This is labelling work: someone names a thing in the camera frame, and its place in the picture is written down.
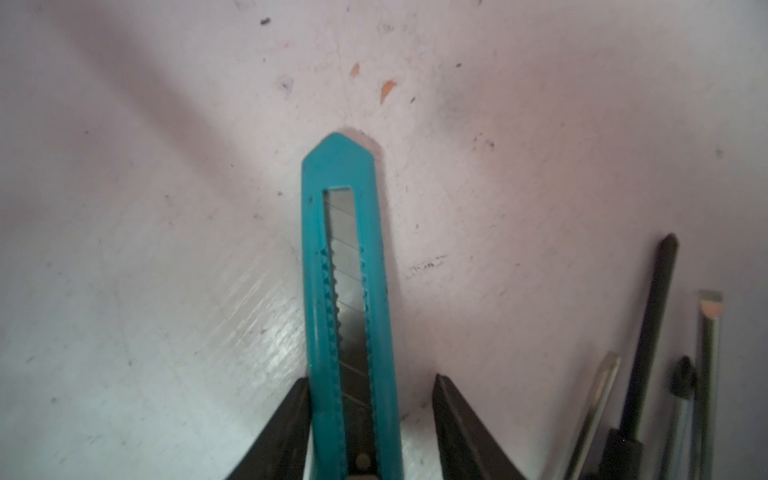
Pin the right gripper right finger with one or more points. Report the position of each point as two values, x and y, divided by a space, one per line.
467 449

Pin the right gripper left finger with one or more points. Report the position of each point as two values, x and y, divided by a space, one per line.
280 450

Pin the teal utility knife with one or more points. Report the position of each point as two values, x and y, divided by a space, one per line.
352 380

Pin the clear handle screwdriver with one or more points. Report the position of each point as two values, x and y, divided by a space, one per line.
710 308

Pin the thin metal screwdriver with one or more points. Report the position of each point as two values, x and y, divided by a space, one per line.
596 402

